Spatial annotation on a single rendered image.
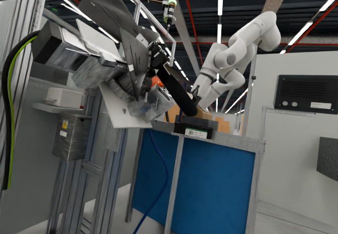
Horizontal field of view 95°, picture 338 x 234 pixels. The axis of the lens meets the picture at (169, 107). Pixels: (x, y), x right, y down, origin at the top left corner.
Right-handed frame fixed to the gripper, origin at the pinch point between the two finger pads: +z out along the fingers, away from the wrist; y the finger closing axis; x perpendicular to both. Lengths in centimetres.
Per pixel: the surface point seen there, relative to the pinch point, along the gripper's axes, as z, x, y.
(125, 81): 2.8, -28.7, 20.3
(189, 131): 14.2, 1.1, -8.6
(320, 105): -26, 50, -29
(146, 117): 15.6, -17.7, 8.3
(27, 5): -11, -84, 46
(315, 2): -481, 20, -571
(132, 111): 14.7, -19.8, 17.5
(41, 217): 113, -61, 12
